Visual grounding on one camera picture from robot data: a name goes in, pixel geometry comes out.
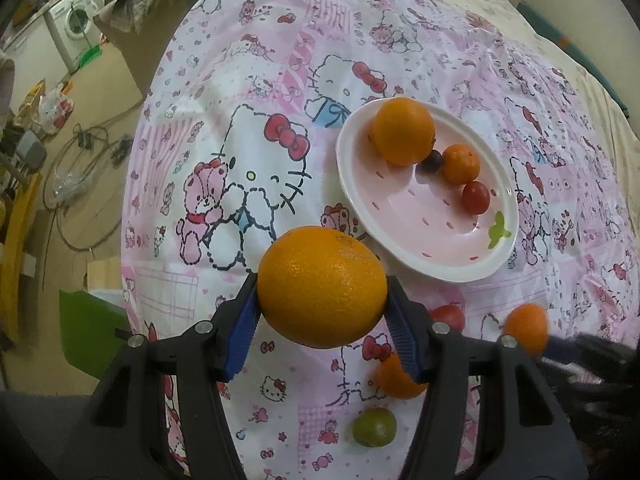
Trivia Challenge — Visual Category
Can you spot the red tomato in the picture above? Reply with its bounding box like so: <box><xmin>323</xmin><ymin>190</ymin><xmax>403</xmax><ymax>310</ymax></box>
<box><xmin>461</xmin><ymin>181</ymin><xmax>490</xmax><ymax>216</ymax></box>
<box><xmin>430</xmin><ymin>304</ymin><xmax>465</xmax><ymax>332</ymax></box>

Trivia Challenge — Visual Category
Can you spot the small mandarin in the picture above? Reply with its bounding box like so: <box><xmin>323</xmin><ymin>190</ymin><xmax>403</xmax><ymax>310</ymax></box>
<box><xmin>374</xmin><ymin>352</ymin><xmax>427</xmax><ymax>400</ymax></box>
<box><xmin>442</xmin><ymin>143</ymin><xmax>480</xmax><ymax>185</ymax></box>
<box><xmin>502</xmin><ymin>304</ymin><xmax>549</xmax><ymax>356</ymax></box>

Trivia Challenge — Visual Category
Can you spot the large orange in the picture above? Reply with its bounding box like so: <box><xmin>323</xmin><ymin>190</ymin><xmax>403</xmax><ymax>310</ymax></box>
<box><xmin>371</xmin><ymin>98</ymin><xmax>436</xmax><ymax>167</ymax></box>
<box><xmin>257</xmin><ymin>226</ymin><xmax>387</xmax><ymax>349</ymax></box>

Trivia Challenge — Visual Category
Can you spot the dark purple grape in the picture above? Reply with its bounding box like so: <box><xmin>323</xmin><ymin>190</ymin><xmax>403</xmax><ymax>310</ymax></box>
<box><xmin>420</xmin><ymin>150</ymin><xmax>442</xmax><ymax>174</ymax></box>

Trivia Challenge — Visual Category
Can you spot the green box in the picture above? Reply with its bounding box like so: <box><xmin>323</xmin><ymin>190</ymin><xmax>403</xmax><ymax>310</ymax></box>
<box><xmin>58</xmin><ymin>290</ymin><xmax>132</xmax><ymax>379</ymax></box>

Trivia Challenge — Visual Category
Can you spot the pink white ceramic plate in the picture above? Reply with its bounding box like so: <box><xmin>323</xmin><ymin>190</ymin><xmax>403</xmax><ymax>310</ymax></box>
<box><xmin>335</xmin><ymin>101</ymin><xmax>518</xmax><ymax>283</ymax></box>

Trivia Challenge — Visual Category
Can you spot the small mandarin in plate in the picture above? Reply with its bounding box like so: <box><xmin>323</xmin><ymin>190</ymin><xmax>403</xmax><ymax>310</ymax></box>
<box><xmin>442</xmin><ymin>143</ymin><xmax>480</xmax><ymax>185</ymax></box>

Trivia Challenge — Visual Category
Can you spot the large orange in plate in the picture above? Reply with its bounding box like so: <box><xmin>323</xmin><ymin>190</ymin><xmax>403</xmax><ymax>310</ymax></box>
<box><xmin>371</xmin><ymin>98</ymin><xmax>436</xmax><ymax>167</ymax></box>

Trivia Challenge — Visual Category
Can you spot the yellow wooden rack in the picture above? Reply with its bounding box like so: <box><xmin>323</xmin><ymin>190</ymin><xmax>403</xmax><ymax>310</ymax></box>
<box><xmin>1</xmin><ymin>172</ymin><xmax>42</xmax><ymax>342</ymax></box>

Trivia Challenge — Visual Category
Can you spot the pink Hello Kitty bedsheet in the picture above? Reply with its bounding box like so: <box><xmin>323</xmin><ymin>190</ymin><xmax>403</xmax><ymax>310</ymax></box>
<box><xmin>120</xmin><ymin>0</ymin><xmax>640</xmax><ymax>480</ymax></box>

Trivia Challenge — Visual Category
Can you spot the plastic bag on floor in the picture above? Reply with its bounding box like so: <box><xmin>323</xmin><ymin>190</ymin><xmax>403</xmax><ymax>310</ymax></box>
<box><xmin>13</xmin><ymin>79</ymin><xmax>75</xmax><ymax>138</ymax></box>

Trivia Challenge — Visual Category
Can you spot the white washing machine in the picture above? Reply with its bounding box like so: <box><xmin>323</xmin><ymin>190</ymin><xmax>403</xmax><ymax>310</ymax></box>
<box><xmin>44</xmin><ymin>0</ymin><xmax>100</xmax><ymax>74</ymax></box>

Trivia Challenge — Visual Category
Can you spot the coiled hose on floor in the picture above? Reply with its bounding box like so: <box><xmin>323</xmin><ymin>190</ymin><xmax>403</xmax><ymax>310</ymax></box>
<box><xmin>41</xmin><ymin>114</ymin><xmax>134</xmax><ymax>254</ymax></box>

